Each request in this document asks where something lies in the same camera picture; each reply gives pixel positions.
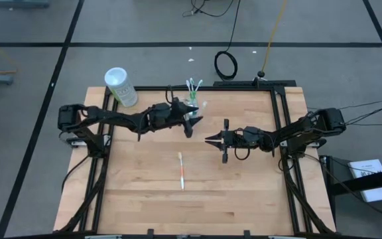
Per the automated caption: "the black coiled floor cable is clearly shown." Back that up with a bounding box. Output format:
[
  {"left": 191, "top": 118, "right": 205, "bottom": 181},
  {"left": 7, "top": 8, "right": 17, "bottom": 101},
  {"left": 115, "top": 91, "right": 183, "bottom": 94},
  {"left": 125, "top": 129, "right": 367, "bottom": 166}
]
[{"left": 213, "top": 0, "right": 242, "bottom": 82}]

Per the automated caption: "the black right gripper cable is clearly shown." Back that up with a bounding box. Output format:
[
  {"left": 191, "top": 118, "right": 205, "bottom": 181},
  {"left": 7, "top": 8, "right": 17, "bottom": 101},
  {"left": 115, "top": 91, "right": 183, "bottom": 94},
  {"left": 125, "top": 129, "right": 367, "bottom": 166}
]
[{"left": 233, "top": 145, "right": 252, "bottom": 161}]

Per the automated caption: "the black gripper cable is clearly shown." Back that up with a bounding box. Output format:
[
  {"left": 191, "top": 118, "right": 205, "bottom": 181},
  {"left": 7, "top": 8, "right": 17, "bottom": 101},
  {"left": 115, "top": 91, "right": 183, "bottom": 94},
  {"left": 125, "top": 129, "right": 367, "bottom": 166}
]
[
  {"left": 233, "top": 145, "right": 252, "bottom": 161},
  {"left": 165, "top": 84, "right": 176, "bottom": 104}
]

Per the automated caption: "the black aluminium table frame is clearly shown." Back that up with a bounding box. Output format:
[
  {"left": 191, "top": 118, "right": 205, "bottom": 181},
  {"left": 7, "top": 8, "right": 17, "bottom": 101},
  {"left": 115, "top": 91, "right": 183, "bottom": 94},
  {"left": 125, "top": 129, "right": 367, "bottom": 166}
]
[{"left": 56, "top": 79, "right": 337, "bottom": 239}]

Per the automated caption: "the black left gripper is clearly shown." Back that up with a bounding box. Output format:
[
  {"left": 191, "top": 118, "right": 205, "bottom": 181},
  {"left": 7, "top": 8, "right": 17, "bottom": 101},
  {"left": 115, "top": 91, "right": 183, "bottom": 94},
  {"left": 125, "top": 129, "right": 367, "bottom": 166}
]
[{"left": 144, "top": 97, "right": 204, "bottom": 139}]

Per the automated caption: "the black power cable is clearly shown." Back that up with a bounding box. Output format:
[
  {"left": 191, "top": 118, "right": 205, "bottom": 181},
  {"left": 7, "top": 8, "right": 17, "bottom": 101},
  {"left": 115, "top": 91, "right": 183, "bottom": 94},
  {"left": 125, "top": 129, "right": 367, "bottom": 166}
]
[
  {"left": 338, "top": 96, "right": 382, "bottom": 112},
  {"left": 342, "top": 99, "right": 382, "bottom": 127}
]

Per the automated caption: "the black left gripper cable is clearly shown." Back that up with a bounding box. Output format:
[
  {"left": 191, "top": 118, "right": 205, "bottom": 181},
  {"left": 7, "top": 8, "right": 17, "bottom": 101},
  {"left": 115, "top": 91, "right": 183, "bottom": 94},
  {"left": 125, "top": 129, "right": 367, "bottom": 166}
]
[{"left": 165, "top": 84, "right": 176, "bottom": 104}]

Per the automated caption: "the black side cart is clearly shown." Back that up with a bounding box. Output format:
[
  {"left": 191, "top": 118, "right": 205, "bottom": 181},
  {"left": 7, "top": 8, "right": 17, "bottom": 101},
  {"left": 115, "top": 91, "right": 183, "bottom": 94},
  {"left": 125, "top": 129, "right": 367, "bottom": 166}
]
[{"left": 320, "top": 155, "right": 382, "bottom": 239}]

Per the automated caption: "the white box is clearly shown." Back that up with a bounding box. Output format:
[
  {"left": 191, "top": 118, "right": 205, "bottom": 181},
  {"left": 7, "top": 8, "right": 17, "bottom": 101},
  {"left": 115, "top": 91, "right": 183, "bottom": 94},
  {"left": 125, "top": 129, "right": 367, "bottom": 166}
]
[{"left": 348, "top": 159, "right": 382, "bottom": 203}]

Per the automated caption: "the black left arm base cable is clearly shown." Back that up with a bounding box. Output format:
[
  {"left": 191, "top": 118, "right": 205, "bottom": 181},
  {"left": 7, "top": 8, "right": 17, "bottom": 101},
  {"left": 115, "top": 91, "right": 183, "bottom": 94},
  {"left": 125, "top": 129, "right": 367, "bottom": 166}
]
[{"left": 60, "top": 154, "right": 92, "bottom": 194}]

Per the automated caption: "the clear plastic holder cup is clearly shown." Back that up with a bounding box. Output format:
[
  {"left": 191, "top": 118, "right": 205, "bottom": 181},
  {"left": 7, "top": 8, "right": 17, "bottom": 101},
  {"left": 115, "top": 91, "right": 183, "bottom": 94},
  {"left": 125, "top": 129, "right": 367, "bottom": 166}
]
[{"left": 184, "top": 88, "right": 202, "bottom": 120}]

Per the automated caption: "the black arm base cable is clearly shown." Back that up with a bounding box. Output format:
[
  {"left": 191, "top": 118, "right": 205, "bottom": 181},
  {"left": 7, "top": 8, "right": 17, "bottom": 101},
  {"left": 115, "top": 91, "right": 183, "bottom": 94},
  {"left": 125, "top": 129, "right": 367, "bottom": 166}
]
[
  {"left": 60, "top": 154, "right": 92, "bottom": 194},
  {"left": 310, "top": 154, "right": 382, "bottom": 224}
]

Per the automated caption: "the white wipes canister green label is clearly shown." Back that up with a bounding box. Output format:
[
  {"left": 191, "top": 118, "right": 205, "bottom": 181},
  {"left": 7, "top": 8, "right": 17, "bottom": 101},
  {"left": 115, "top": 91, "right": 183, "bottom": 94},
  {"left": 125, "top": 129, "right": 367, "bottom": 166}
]
[{"left": 103, "top": 67, "right": 139, "bottom": 108}]

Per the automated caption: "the black tangled floor cable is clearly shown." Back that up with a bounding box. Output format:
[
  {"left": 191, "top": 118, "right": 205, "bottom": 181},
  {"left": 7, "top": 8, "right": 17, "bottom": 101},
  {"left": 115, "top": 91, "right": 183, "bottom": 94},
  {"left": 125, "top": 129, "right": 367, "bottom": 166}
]
[{"left": 182, "top": 0, "right": 237, "bottom": 18}]

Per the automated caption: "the yellow hanging cable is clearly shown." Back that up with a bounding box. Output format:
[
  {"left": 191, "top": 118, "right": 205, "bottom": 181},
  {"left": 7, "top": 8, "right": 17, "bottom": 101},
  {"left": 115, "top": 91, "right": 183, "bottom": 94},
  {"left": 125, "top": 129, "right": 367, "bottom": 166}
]
[{"left": 261, "top": 0, "right": 288, "bottom": 72}]

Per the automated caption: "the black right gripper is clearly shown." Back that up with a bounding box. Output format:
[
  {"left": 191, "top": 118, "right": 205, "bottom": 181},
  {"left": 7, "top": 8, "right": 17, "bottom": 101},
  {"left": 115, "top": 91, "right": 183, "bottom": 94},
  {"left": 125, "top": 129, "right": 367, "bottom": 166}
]
[{"left": 204, "top": 118, "right": 262, "bottom": 164}]

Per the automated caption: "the black right arm base cable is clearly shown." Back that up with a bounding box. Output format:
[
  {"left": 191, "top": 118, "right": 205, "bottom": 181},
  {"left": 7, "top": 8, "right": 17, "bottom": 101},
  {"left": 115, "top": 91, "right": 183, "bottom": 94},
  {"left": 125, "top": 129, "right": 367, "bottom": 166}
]
[{"left": 310, "top": 154, "right": 382, "bottom": 224}]

